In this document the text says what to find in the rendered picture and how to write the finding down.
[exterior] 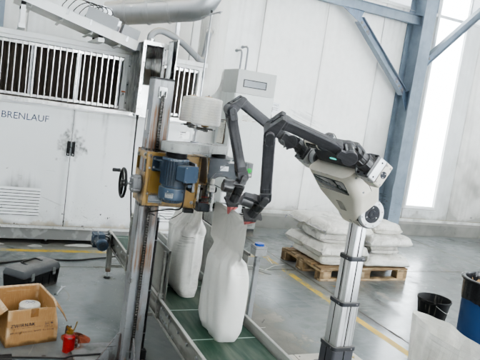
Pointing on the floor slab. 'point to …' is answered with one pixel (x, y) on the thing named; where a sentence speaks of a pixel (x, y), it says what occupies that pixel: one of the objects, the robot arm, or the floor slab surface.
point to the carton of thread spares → (27, 316)
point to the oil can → (68, 339)
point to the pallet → (306, 263)
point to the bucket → (433, 305)
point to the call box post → (253, 286)
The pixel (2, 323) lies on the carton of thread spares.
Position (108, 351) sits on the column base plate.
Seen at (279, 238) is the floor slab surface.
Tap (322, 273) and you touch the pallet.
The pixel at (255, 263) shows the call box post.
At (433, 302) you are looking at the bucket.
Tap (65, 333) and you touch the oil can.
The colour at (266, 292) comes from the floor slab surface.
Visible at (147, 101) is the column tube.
